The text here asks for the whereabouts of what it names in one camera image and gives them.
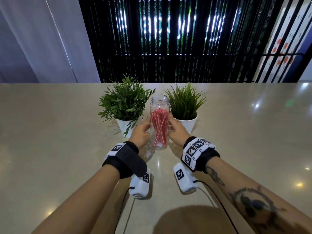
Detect bundle of red striped straws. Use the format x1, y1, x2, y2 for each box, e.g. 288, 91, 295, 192
151, 108, 169, 147

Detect grass plant in white pot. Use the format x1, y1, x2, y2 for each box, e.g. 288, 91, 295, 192
164, 83, 208, 134

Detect black slatted screen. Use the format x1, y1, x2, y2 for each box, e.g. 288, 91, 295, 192
78, 0, 312, 83

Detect person's right hand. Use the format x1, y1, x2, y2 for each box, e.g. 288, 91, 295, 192
168, 114, 192, 148

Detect black wrist strap, marker tiles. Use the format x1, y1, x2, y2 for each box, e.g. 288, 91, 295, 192
181, 136, 220, 174

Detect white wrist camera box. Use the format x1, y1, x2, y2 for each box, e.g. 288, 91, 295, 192
173, 162, 200, 193
129, 168, 151, 199

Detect black cable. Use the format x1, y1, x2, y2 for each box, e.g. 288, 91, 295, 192
113, 186, 135, 234
195, 180, 240, 234

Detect leafy plant in white pot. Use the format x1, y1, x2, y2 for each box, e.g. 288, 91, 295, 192
98, 75, 156, 138

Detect white curtain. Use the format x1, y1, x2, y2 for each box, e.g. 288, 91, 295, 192
0, 0, 101, 84

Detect black wrist strap, white marker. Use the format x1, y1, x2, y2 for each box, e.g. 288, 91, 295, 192
102, 141, 147, 179

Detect person's right forearm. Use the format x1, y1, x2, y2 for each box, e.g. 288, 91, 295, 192
200, 156, 312, 234

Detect person's left forearm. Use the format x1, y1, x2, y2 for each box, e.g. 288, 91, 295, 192
31, 164, 121, 234

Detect clear plastic jar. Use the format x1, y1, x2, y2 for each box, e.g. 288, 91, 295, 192
150, 96, 170, 150

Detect white panel with orange shapes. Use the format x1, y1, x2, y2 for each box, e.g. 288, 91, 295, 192
254, 0, 312, 83

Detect person's left hand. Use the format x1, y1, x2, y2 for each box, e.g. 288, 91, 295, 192
128, 116, 152, 149

